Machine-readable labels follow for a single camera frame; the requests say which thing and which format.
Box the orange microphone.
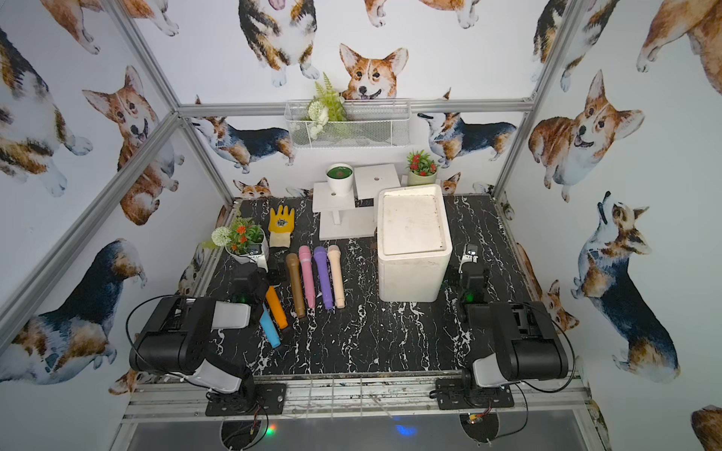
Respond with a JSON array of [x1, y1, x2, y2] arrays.
[[265, 287, 289, 331]]

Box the gold brown microphone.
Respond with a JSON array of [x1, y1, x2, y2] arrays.
[[285, 253, 306, 319]]

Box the blue microphone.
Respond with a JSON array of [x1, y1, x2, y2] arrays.
[[259, 306, 281, 349]]

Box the pink microphone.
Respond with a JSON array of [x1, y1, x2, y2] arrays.
[[298, 245, 316, 309]]

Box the white drawer cabinet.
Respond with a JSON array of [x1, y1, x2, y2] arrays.
[[377, 184, 452, 303]]

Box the purple microphone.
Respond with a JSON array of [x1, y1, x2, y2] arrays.
[[313, 246, 334, 310]]

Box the beige cream microphone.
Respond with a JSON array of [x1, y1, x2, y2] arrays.
[[327, 244, 346, 308]]

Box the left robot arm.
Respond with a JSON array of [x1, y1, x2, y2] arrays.
[[129, 263, 270, 398]]

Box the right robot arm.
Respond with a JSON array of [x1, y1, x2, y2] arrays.
[[459, 261, 570, 388]]

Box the orange flower white pot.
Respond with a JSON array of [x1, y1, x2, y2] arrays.
[[202, 217, 267, 264]]

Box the yellow work glove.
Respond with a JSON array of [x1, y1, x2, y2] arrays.
[[268, 206, 295, 248]]

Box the white stepped display stand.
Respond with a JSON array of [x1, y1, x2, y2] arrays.
[[312, 163, 400, 241]]

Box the red flower pot plant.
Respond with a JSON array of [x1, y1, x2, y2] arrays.
[[407, 150, 438, 186]]

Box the white cup green top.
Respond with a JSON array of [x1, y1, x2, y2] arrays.
[[326, 163, 353, 197]]

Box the green fern white flowers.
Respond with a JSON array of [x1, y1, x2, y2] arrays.
[[306, 73, 348, 140]]

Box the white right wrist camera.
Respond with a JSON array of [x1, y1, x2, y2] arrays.
[[460, 244, 479, 266]]

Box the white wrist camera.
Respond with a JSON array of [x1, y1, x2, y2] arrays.
[[243, 241, 270, 271], [460, 244, 479, 266]]

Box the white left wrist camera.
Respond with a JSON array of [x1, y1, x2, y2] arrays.
[[243, 241, 270, 271]]

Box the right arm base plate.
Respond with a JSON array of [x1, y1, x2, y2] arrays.
[[429, 378, 515, 411]]

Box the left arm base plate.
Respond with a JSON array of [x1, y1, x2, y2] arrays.
[[205, 383, 288, 417]]

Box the white wire wall basket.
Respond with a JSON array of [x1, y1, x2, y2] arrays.
[[284, 101, 411, 148]]

